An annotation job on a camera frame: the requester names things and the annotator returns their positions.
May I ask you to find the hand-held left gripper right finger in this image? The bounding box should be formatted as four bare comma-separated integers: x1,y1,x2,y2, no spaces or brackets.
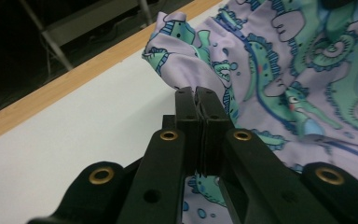
195,86,339,224

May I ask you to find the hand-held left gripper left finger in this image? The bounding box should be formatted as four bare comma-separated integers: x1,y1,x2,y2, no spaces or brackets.
116,87,204,224

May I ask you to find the purple seahorse print swimsuit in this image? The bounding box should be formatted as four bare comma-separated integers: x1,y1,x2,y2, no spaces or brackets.
141,0,358,224

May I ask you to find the white board table cover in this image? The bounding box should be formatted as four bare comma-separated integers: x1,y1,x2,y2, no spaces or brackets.
0,1,227,224

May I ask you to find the light wooden table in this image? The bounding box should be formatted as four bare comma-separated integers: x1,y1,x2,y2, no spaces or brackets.
0,0,225,147

